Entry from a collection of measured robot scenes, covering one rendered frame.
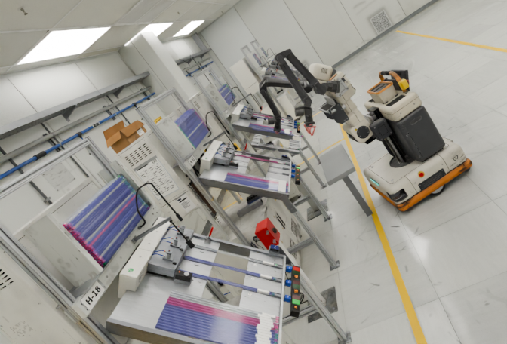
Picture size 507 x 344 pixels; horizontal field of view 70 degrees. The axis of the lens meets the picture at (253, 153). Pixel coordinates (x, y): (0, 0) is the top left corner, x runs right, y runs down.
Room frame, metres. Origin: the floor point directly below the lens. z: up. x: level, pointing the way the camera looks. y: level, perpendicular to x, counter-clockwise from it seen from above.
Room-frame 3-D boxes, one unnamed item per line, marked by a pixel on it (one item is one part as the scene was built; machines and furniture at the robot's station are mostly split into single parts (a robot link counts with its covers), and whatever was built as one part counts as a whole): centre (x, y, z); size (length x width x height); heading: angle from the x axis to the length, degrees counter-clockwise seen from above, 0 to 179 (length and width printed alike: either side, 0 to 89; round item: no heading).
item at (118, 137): (3.14, 0.65, 1.82); 0.68 x 0.30 x 0.20; 162
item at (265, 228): (2.30, 0.24, 0.39); 0.24 x 0.24 x 0.78; 72
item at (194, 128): (3.15, 0.33, 1.52); 0.51 x 0.13 x 0.27; 162
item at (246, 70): (7.89, -1.07, 0.95); 1.36 x 0.82 x 1.90; 72
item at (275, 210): (3.13, 0.46, 0.31); 0.70 x 0.65 x 0.62; 162
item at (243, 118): (4.47, -0.16, 0.65); 1.01 x 0.73 x 1.29; 72
